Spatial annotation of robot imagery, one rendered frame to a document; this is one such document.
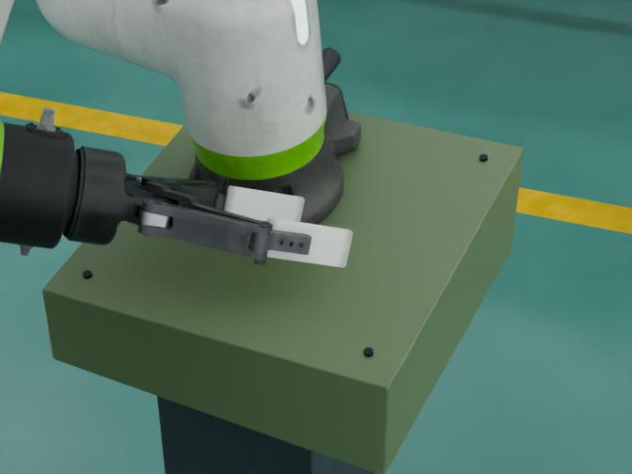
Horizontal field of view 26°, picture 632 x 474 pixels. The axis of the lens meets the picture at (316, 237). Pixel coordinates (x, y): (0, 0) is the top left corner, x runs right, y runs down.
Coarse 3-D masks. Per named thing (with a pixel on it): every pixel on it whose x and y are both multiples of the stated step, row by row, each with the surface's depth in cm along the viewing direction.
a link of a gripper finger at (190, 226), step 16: (144, 208) 103; (160, 208) 103; (176, 208) 103; (176, 224) 103; (192, 224) 103; (208, 224) 103; (224, 224) 103; (240, 224) 102; (256, 224) 103; (176, 240) 103; (192, 240) 103; (208, 240) 103; (224, 240) 103; (240, 240) 103; (256, 256) 103
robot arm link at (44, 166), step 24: (48, 120) 105; (24, 144) 103; (48, 144) 104; (72, 144) 105; (24, 168) 102; (48, 168) 103; (72, 168) 104; (0, 192) 101; (24, 192) 102; (48, 192) 103; (72, 192) 105; (0, 216) 102; (24, 216) 103; (48, 216) 103; (0, 240) 105; (24, 240) 105; (48, 240) 105
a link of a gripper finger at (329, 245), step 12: (276, 228) 106; (288, 228) 106; (300, 228) 106; (312, 228) 106; (324, 228) 107; (336, 228) 108; (312, 240) 107; (324, 240) 107; (336, 240) 107; (348, 240) 108; (276, 252) 106; (312, 252) 107; (324, 252) 107; (336, 252) 107; (348, 252) 108; (324, 264) 108; (336, 264) 108
